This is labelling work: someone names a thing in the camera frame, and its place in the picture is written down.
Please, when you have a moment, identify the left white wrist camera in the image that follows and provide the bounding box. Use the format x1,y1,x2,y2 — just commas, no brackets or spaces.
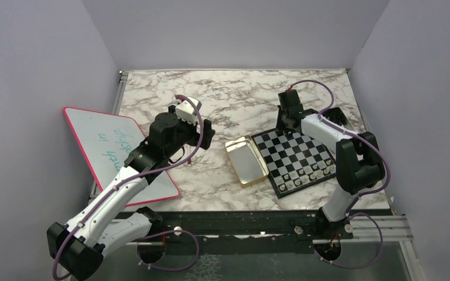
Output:
175,99,199,125

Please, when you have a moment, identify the red framed whiteboard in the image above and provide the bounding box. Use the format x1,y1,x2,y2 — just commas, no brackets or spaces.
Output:
63,107,180,210

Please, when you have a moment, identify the black white chessboard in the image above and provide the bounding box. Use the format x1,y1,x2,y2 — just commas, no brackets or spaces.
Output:
252,129,336,198

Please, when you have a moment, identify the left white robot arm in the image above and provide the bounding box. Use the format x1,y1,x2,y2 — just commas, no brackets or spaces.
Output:
46,112,216,280

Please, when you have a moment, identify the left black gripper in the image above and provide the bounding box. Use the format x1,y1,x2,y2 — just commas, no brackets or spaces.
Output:
165,105,215,158

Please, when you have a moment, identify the white box of black pieces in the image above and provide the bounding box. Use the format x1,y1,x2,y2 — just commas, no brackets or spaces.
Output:
322,107,353,130

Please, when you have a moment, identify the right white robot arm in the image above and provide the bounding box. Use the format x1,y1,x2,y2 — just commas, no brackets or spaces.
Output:
277,90,386,238

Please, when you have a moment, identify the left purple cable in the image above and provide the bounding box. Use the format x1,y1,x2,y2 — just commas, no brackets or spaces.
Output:
52,95,204,281

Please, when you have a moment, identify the black table front rail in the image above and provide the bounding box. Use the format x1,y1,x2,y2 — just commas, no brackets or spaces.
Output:
85,209,393,257

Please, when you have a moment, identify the gold metal tin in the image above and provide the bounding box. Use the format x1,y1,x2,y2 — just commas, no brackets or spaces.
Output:
224,136,270,188

